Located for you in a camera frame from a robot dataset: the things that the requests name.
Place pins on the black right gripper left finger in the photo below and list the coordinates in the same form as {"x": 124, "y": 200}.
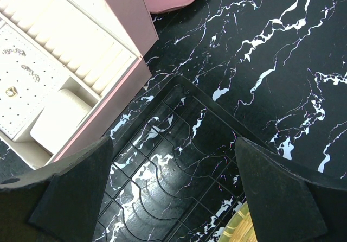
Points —
{"x": 60, "y": 201}

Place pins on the yellow bamboo woven tray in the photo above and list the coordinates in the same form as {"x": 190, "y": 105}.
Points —
{"x": 240, "y": 227}

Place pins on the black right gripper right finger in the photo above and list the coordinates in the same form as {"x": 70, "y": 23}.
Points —
{"x": 288, "y": 201}

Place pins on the black wire dish rack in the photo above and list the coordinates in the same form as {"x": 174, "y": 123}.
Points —
{"x": 174, "y": 176}

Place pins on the pink jewelry box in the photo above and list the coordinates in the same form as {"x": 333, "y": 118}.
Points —
{"x": 89, "y": 55}

